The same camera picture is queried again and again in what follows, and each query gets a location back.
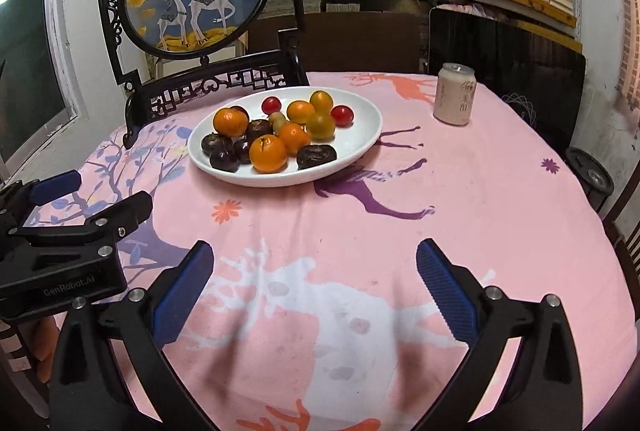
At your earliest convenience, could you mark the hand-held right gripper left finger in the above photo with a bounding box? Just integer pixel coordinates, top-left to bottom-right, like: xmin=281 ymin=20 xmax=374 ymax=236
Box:
xmin=47 ymin=240 xmax=221 ymax=431

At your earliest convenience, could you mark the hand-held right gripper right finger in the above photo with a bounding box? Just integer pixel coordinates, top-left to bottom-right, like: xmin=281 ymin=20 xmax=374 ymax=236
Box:
xmin=416 ymin=238 xmax=584 ymax=431

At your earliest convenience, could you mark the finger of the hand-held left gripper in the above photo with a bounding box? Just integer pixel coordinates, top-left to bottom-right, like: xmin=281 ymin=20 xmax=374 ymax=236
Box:
xmin=0 ymin=169 xmax=82 ymax=232
xmin=20 ymin=191 xmax=153 ymax=257

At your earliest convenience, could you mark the dark passion fruit bottom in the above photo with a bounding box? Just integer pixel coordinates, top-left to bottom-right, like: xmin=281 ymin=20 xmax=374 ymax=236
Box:
xmin=201 ymin=133 xmax=234 ymax=156

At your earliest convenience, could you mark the small orange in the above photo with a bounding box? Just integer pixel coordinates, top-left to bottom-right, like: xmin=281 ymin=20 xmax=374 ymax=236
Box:
xmin=309 ymin=90 xmax=334 ymax=114
xmin=213 ymin=107 xmax=249 ymax=136

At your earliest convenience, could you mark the large orange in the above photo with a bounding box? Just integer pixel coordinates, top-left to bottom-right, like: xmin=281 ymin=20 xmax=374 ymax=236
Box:
xmin=249 ymin=135 xmax=289 ymax=174

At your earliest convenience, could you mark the white oval plate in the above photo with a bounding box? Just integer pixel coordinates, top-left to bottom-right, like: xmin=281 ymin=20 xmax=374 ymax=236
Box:
xmin=187 ymin=86 xmax=383 ymax=188

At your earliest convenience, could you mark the dark purple passion fruit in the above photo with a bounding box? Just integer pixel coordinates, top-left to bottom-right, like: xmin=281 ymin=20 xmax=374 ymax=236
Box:
xmin=296 ymin=145 xmax=337 ymax=170

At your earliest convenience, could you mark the yellowish orange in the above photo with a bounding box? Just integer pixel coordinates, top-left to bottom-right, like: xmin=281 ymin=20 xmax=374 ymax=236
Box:
xmin=305 ymin=111 xmax=336 ymax=142

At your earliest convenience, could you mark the white framed window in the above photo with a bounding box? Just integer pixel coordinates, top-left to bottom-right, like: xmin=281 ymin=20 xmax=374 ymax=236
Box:
xmin=0 ymin=0 xmax=87 ymax=179

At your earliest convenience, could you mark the pink printed tablecloth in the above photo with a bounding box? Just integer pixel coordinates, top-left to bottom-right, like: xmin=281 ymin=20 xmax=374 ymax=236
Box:
xmin=22 ymin=71 xmax=631 ymax=431

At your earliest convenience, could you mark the black round object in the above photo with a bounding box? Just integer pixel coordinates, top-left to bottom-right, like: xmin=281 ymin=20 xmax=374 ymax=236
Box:
xmin=565 ymin=147 xmax=615 ymax=212

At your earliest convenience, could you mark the dark wooden chair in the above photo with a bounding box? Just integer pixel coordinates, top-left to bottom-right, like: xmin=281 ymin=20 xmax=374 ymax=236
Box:
xmin=600 ymin=188 xmax=640 ymax=274

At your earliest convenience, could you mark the orange mandarin with stem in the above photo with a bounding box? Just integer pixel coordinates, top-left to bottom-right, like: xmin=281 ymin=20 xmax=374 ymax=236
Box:
xmin=277 ymin=122 xmax=312 ymax=156

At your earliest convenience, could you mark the pale drink can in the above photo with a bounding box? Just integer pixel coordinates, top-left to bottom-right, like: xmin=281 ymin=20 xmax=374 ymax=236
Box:
xmin=433 ymin=63 xmax=477 ymax=126

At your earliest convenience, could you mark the black flat panel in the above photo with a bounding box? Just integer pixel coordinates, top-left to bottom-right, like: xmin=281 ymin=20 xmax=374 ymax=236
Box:
xmin=427 ymin=7 xmax=587 ymax=152

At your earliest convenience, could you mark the brown wooden panel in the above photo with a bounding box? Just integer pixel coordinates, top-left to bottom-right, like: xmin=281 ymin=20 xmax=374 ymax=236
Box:
xmin=247 ymin=12 xmax=426 ymax=74

